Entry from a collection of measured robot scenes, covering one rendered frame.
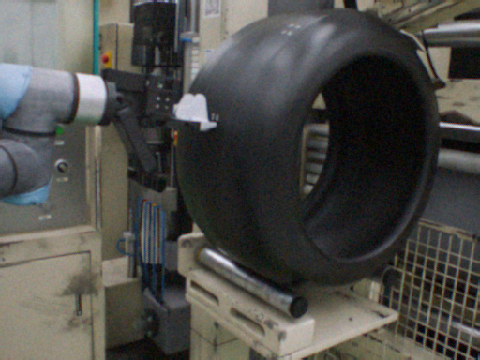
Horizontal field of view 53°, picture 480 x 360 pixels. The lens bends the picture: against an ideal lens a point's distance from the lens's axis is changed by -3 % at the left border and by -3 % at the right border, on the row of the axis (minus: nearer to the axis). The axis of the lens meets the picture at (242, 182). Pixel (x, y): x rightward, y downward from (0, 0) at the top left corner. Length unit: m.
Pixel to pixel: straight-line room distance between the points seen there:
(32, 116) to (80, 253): 0.76
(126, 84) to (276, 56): 0.25
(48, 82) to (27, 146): 0.09
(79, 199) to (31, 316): 0.34
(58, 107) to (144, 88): 0.14
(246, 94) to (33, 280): 0.82
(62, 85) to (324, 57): 0.43
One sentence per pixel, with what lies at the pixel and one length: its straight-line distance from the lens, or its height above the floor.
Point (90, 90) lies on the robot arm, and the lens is 0.73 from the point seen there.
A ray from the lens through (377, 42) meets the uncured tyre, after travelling 0.97.
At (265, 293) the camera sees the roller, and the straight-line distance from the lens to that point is 1.01.
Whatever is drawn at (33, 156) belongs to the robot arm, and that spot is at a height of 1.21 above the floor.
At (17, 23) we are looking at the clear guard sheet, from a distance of 1.34.
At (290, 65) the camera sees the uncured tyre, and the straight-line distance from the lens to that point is 0.84.
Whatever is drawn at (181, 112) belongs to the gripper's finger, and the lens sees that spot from 0.81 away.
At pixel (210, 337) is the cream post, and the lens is 1.39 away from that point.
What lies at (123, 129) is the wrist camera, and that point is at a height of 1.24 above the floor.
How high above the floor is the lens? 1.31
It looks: 11 degrees down
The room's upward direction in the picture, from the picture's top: 3 degrees clockwise
